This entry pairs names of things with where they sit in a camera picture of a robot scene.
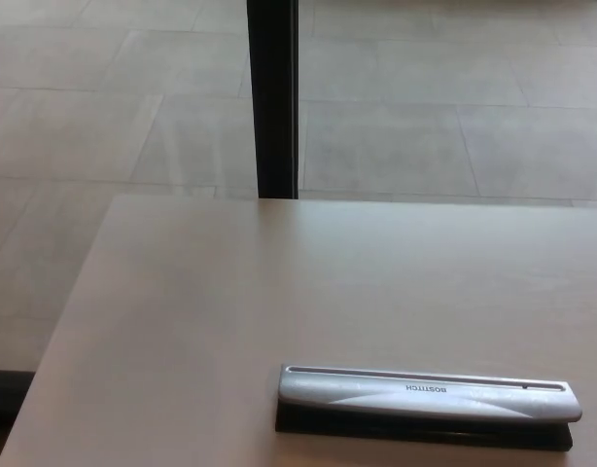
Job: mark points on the silver Bostitch hole punch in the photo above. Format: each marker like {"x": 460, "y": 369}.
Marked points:
{"x": 425, "y": 396}

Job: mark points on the dark baseboard strip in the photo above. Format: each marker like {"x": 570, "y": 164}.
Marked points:
{"x": 4, "y": 394}

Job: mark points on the black vertical post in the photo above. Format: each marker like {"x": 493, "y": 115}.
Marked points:
{"x": 273, "y": 97}

